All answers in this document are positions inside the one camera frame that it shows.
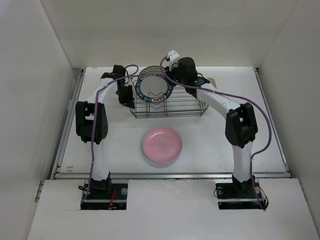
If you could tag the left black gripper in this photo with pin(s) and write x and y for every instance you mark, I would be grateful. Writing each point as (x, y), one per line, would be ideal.
(129, 102)

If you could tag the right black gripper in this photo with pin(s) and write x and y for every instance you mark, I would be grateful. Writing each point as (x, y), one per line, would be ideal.
(169, 73)

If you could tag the patterned ceramic plate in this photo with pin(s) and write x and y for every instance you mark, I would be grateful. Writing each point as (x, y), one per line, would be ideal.
(153, 88)
(154, 72)

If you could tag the grey wire dish rack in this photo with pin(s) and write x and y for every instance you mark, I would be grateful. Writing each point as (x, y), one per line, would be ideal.
(179, 104)

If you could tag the pink plastic plate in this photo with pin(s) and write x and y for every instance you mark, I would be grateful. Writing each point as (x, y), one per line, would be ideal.
(162, 144)

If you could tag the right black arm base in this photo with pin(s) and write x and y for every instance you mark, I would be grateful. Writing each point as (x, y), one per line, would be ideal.
(250, 199)

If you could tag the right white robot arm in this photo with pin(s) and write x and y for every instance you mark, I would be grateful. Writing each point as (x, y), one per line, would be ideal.
(240, 120)

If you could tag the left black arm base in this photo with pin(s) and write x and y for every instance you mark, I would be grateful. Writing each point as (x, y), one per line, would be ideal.
(104, 196)

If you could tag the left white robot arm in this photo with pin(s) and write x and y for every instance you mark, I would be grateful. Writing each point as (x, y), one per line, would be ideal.
(91, 123)

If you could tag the white plastic cutlery holder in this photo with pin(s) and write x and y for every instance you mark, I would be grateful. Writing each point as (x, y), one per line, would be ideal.
(212, 81)

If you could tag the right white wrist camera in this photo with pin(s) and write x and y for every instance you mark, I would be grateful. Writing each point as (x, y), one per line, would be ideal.
(172, 58)

